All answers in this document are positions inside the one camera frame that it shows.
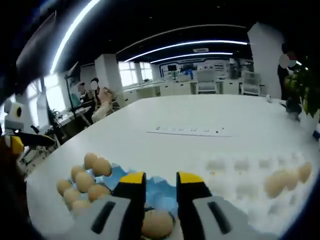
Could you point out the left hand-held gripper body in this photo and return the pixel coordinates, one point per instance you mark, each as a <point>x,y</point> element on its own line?
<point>18,117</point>

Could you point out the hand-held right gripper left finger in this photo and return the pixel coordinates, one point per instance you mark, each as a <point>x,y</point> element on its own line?
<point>130,197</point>

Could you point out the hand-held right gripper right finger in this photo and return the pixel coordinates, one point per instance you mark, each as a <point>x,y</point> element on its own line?
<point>192,197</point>

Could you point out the blue egg tray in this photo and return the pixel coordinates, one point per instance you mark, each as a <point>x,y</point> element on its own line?
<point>160,190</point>

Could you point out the brown chicken egg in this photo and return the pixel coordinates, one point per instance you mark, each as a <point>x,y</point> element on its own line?
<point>77,171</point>
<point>80,205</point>
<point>157,223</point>
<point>90,160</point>
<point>63,187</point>
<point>71,196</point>
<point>98,192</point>
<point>102,167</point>
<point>84,182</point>

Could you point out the white egg holder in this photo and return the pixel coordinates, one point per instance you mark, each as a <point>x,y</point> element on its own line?
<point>240,175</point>

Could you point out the person's left hand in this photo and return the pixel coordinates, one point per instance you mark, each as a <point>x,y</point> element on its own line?
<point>8,162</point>

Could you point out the black tripod stand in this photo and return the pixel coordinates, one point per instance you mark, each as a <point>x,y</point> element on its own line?
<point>70,100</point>

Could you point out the person's black shirt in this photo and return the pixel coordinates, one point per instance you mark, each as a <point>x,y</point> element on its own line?
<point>15,205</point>

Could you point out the white flat strip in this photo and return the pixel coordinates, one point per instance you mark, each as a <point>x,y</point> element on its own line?
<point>190,132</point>

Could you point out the dark hanging sign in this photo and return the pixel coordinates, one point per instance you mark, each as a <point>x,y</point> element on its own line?
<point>37,42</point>

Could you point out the white table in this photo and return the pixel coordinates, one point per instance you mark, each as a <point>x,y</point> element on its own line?
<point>175,112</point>

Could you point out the white ceiling light strip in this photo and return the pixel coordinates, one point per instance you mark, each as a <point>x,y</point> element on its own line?
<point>200,53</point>
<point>65,37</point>
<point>200,42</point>

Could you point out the white desk row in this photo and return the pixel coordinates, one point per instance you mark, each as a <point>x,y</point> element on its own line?
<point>175,87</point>

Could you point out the white office chair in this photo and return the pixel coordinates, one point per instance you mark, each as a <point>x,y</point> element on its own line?
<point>251,83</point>
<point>206,82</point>

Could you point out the small white object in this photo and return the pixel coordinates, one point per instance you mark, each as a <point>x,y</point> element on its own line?
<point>268,97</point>

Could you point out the small grey object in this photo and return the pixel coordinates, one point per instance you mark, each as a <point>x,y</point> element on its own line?
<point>292,106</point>

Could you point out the white ceiling vent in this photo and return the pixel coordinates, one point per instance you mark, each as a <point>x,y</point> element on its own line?
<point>201,50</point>

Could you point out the green potted plant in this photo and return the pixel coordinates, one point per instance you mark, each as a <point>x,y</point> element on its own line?
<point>310,87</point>

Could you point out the blue framed display wall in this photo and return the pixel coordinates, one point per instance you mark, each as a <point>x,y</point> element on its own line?
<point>217,66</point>

